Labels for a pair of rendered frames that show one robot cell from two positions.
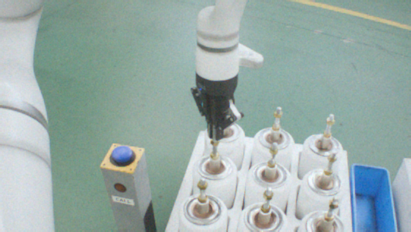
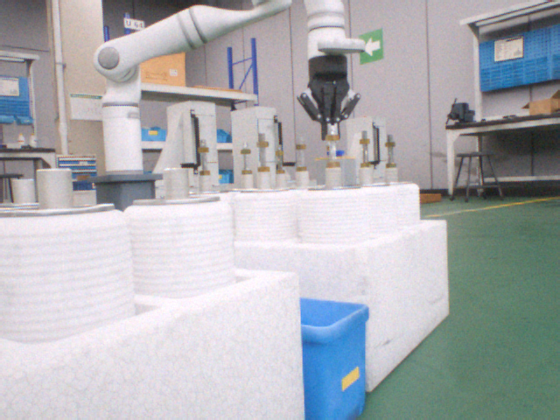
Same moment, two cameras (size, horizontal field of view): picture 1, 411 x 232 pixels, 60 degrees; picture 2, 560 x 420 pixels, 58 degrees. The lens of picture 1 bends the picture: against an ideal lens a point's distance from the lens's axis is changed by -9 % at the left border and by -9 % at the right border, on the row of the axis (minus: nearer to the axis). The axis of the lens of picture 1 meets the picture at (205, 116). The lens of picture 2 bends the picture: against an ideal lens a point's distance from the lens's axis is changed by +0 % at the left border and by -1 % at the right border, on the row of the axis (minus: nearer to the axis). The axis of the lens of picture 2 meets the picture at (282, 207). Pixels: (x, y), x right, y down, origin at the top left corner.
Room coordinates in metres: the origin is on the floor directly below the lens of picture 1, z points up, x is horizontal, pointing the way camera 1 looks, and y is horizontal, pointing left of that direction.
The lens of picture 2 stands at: (0.82, -0.97, 0.27)
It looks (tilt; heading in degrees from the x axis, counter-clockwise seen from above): 3 degrees down; 110
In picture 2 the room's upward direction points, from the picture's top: 3 degrees counter-clockwise
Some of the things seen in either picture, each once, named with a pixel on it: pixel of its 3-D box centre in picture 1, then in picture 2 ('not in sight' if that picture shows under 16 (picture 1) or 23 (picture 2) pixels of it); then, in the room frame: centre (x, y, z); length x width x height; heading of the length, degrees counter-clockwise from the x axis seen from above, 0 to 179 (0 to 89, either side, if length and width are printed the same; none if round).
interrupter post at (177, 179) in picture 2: not in sight; (177, 187); (0.58, -0.58, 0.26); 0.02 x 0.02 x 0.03
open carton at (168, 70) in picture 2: not in sight; (151, 68); (-2.70, 4.33, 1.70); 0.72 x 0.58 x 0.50; 65
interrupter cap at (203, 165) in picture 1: (214, 167); not in sight; (0.58, -0.02, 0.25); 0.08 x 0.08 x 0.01
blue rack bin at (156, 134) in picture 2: not in sight; (143, 134); (-2.75, 4.17, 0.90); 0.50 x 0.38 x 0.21; 153
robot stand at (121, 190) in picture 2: not in sight; (128, 233); (-0.01, 0.12, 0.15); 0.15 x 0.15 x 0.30; 61
